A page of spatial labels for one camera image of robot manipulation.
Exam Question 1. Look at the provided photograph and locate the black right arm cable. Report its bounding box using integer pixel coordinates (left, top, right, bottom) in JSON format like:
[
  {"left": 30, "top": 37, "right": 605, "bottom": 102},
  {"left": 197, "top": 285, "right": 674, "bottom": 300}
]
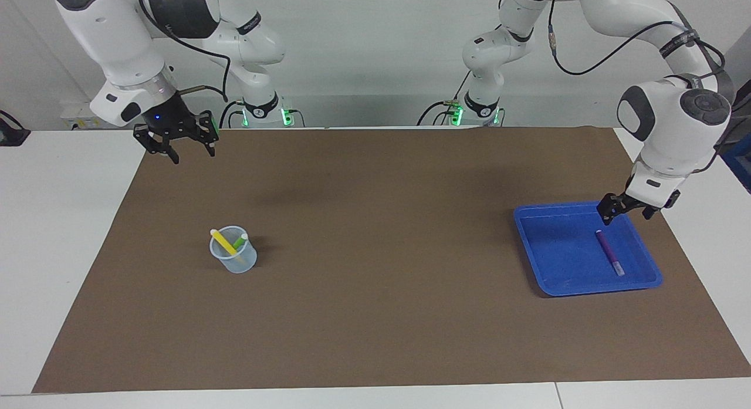
[{"left": 138, "top": 0, "right": 231, "bottom": 103}]

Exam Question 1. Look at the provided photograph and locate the black base cable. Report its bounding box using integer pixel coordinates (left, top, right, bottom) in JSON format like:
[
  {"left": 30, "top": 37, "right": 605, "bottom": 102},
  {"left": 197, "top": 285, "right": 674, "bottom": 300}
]
[
  {"left": 219, "top": 100, "right": 247, "bottom": 129},
  {"left": 417, "top": 75, "right": 473, "bottom": 127}
]

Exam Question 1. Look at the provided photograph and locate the black left base cable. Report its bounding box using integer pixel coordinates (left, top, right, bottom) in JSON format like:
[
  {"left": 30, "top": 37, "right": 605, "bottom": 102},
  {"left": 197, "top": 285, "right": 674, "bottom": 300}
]
[{"left": 417, "top": 75, "right": 473, "bottom": 127}]

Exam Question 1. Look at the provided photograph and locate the black right base cable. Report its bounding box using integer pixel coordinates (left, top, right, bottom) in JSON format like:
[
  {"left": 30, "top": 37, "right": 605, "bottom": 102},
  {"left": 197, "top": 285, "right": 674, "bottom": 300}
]
[{"left": 219, "top": 100, "right": 247, "bottom": 129}]

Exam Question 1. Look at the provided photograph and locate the brown table mat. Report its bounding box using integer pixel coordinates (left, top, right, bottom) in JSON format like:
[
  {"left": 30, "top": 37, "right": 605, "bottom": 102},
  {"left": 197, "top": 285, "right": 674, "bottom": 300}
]
[{"left": 32, "top": 126, "right": 751, "bottom": 394}]

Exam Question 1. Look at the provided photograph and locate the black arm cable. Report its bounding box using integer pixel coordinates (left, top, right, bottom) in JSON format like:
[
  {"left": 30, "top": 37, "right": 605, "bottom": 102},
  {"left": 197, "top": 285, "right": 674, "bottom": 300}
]
[
  {"left": 138, "top": 0, "right": 231, "bottom": 103},
  {"left": 498, "top": 0, "right": 731, "bottom": 104}
]

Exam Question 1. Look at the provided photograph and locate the white power strip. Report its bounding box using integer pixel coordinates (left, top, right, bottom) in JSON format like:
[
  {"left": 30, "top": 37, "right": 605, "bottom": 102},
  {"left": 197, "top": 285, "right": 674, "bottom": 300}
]
[{"left": 60, "top": 101, "right": 127, "bottom": 130}]

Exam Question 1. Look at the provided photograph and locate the translucent plastic cup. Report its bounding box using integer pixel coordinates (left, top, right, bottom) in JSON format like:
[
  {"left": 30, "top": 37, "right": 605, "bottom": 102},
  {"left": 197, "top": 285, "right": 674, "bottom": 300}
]
[{"left": 209, "top": 225, "right": 258, "bottom": 275}]

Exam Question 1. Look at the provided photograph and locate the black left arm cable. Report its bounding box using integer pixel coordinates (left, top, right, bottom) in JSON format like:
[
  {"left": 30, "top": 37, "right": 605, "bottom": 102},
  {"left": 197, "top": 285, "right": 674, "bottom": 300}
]
[{"left": 498, "top": 0, "right": 731, "bottom": 104}]

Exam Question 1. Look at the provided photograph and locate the blue box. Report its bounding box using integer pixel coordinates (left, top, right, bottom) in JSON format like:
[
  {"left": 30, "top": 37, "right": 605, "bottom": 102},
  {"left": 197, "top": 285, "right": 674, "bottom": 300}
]
[{"left": 722, "top": 133, "right": 751, "bottom": 194}]

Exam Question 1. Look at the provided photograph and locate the purple marker pen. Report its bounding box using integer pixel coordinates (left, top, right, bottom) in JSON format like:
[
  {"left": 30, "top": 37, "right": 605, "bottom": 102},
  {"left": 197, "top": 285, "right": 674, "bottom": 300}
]
[{"left": 595, "top": 229, "right": 625, "bottom": 276}]

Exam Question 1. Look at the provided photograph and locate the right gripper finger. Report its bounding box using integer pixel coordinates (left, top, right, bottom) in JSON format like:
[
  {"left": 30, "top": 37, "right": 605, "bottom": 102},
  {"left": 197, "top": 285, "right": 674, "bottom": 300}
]
[
  {"left": 133, "top": 124, "right": 180, "bottom": 165},
  {"left": 194, "top": 110, "right": 221, "bottom": 158}
]

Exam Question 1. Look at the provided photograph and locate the blue plastic tray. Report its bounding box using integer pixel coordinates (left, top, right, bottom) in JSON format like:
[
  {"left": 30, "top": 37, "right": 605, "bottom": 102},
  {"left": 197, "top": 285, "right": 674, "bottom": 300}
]
[{"left": 513, "top": 201, "right": 664, "bottom": 297}]

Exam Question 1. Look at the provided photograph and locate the black table clamp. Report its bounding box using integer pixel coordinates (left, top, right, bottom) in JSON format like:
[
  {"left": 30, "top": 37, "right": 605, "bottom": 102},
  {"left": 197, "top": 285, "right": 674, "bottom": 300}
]
[{"left": 0, "top": 110, "right": 31, "bottom": 147}]

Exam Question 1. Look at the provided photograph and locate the yellow marker pen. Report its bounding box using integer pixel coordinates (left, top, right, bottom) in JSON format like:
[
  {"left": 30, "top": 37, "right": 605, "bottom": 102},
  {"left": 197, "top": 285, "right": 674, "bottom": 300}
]
[{"left": 210, "top": 228, "right": 238, "bottom": 257}]

